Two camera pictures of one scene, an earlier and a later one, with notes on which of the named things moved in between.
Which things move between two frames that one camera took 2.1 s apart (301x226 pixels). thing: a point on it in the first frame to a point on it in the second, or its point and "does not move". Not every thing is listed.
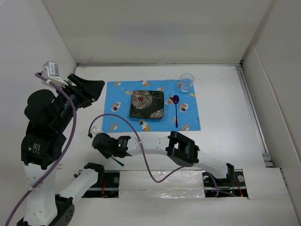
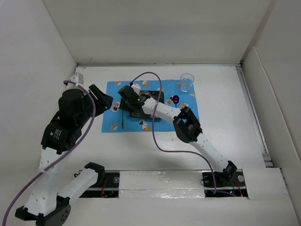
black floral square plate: (147, 104) does not move
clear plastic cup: (186, 80) does not move
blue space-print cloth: (181, 113) does not move
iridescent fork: (118, 162) to (122, 123)
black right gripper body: (107, 153) to (125, 105)
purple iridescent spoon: (176, 100) does not move
